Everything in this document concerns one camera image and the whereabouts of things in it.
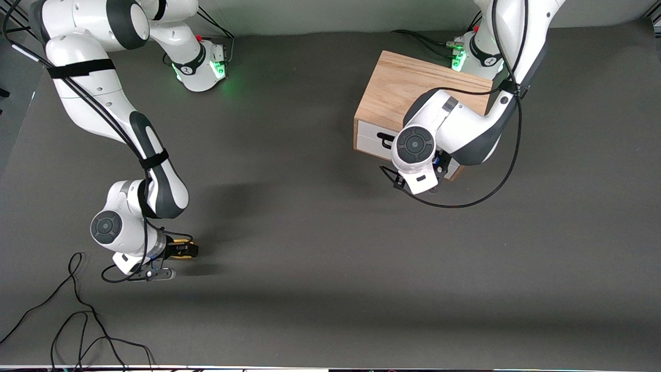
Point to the yellow cube block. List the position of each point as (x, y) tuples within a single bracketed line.
[(181, 241)]

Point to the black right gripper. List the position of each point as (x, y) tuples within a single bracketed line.
[(173, 250)]

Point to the wooden drawer cabinet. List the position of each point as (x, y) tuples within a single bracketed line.
[(392, 88)]

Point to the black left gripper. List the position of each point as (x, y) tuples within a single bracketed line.
[(445, 160)]

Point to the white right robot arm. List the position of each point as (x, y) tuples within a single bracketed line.
[(93, 103)]

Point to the small black object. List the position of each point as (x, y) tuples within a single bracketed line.
[(4, 94)]

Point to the dark grey table mat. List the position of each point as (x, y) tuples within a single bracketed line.
[(310, 258)]

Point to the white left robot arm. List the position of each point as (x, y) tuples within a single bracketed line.
[(465, 124)]

